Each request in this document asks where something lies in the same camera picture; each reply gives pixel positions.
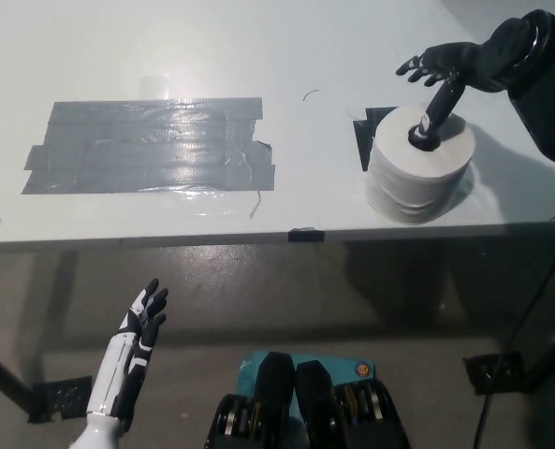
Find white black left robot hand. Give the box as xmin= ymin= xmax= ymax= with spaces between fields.
xmin=85 ymin=279 xmax=169 ymax=422

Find white toilet paper roll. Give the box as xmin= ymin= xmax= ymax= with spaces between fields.
xmin=363 ymin=105 xmax=475 ymax=225

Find black teal robot torso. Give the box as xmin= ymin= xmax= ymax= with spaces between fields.
xmin=205 ymin=350 xmax=412 ymax=449

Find grey duct tape patch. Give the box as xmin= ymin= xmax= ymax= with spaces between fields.
xmin=20 ymin=96 xmax=277 ymax=196

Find black table leg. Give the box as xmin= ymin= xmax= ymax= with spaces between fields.
xmin=0 ymin=340 xmax=35 ymax=417

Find thin black cable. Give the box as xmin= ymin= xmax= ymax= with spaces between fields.
xmin=473 ymin=238 xmax=555 ymax=449

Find black tape square patch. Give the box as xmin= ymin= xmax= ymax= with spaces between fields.
xmin=353 ymin=106 xmax=400 ymax=173

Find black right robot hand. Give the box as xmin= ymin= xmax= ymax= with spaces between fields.
xmin=395 ymin=16 xmax=535 ymax=152

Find small black tape piece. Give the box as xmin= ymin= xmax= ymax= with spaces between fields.
xmin=287 ymin=226 xmax=326 ymax=243

